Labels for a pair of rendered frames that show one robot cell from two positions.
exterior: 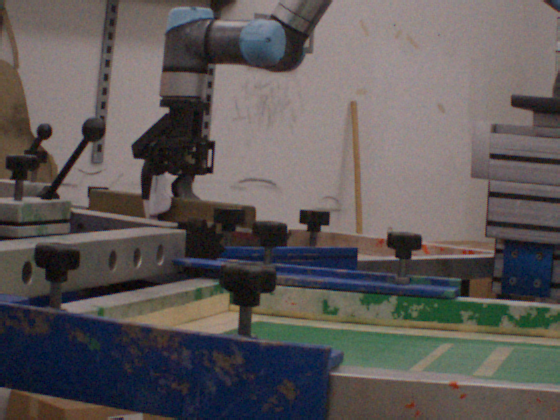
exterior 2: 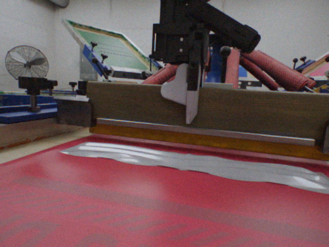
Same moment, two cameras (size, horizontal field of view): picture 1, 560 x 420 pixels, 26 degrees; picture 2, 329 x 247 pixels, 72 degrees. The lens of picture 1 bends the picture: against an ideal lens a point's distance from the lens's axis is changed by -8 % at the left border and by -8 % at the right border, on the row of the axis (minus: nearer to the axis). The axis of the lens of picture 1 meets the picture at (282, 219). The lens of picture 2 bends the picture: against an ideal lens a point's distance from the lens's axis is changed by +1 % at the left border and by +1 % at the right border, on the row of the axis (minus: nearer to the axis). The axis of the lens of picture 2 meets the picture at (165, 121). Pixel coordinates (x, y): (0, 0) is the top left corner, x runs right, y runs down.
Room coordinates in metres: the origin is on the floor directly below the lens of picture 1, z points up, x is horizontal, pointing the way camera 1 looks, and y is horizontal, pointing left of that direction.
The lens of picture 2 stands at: (2.31, -0.06, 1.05)
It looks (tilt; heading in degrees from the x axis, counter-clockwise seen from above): 8 degrees down; 148
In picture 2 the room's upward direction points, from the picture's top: 3 degrees clockwise
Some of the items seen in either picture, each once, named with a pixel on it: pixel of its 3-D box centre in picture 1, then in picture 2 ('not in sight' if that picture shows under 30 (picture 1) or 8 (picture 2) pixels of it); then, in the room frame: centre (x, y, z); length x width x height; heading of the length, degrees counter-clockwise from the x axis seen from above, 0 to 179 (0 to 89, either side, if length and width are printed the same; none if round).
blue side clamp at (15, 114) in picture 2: (269, 271); (65, 120); (1.80, 0.01, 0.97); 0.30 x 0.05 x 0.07; 133
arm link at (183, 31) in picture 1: (189, 40); not in sight; (2.00, 0.17, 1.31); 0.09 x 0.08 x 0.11; 69
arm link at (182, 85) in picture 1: (184, 87); not in sight; (2.01, 0.17, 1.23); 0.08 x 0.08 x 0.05
